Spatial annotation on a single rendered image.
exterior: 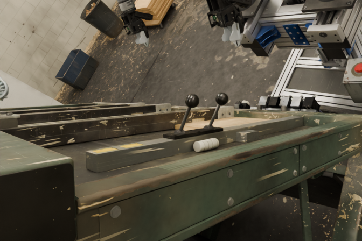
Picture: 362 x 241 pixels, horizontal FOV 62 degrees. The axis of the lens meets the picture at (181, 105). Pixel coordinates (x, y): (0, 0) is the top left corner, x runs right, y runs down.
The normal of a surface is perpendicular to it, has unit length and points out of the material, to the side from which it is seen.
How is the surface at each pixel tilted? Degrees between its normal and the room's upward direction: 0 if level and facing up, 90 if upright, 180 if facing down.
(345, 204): 0
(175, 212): 90
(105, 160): 90
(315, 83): 0
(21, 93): 90
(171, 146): 90
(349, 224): 0
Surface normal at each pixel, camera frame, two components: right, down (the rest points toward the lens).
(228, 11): 0.61, 0.17
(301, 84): -0.63, -0.48
